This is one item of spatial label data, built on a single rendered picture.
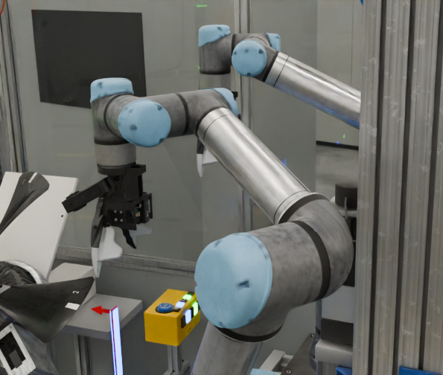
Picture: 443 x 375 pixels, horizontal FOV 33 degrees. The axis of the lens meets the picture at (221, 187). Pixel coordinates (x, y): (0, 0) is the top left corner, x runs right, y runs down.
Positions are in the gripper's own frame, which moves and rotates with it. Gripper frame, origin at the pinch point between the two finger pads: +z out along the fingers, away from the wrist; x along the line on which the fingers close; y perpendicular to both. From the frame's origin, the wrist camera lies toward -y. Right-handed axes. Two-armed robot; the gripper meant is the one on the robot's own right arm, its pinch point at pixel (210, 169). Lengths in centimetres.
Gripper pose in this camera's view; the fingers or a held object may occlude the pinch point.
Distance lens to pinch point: 186.0
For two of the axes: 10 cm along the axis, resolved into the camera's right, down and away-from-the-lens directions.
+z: 0.3, 9.6, 2.9
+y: 9.3, 0.8, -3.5
